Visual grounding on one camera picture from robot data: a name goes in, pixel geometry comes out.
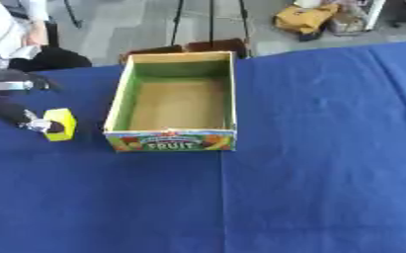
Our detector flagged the pale storage crate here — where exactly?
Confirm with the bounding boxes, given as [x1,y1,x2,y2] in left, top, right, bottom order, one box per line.
[325,0,370,36]

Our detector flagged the yellow-green block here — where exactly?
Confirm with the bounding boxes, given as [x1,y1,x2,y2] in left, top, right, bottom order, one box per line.
[41,108,80,142]

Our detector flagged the thin black stand leg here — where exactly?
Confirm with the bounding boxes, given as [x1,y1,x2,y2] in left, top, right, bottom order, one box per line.
[62,0,85,30]

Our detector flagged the open cardboard box green inside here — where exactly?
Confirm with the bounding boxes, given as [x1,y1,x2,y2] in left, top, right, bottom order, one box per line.
[102,50,239,153]

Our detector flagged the yellow bag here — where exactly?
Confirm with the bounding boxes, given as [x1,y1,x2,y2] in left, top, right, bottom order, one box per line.
[272,2,341,42]

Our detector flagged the person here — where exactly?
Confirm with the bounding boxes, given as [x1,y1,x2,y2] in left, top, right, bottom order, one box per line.
[0,0,94,73]

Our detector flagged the black tripod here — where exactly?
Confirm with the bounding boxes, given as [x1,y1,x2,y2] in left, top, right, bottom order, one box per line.
[168,0,255,47]

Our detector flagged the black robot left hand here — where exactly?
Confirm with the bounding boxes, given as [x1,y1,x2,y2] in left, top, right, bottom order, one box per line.
[0,66,68,134]

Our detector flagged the white post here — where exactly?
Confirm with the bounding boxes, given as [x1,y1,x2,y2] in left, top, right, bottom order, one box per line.
[363,0,388,32]

